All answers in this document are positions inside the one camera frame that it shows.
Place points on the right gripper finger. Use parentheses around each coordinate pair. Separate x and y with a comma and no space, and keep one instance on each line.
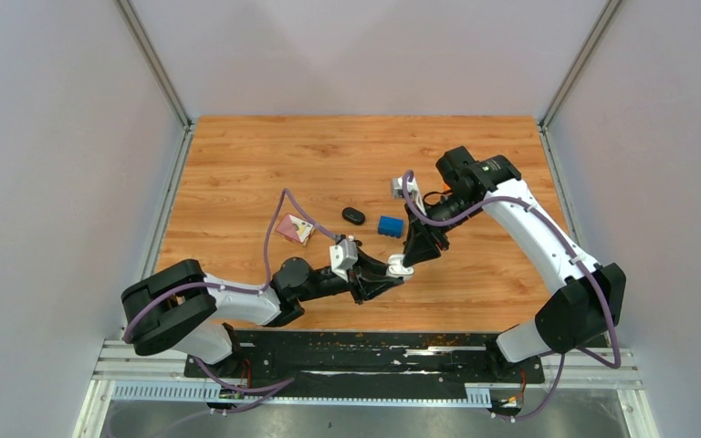
(436,244)
(415,240)

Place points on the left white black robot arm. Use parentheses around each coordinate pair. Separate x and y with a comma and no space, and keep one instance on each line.
(185,309)

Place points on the pink small carton box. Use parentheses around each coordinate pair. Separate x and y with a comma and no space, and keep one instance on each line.
(295,229)

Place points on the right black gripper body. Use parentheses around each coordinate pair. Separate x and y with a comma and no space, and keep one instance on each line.
(445,209)

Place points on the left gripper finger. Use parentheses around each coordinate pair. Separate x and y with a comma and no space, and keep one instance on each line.
(367,286)
(368,267)

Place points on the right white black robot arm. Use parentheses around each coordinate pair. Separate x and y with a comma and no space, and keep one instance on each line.
(586,296)

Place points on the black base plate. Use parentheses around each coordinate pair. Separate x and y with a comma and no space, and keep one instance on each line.
(368,365)

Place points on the black earbud charging case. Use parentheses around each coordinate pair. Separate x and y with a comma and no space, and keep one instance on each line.
(353,216)

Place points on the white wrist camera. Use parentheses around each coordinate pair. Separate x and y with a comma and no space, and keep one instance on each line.
(344,254)
(399,187)

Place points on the blue toy brick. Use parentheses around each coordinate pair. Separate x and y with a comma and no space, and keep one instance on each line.
(390,226)

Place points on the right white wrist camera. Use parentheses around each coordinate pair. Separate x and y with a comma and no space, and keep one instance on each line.
(399,187)

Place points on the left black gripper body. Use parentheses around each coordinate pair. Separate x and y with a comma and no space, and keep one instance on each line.
(330,285)

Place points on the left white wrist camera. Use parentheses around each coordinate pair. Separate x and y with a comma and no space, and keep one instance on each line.
(344,254)

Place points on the white earbud charging case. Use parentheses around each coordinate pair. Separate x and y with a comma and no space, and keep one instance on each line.
(396,268)

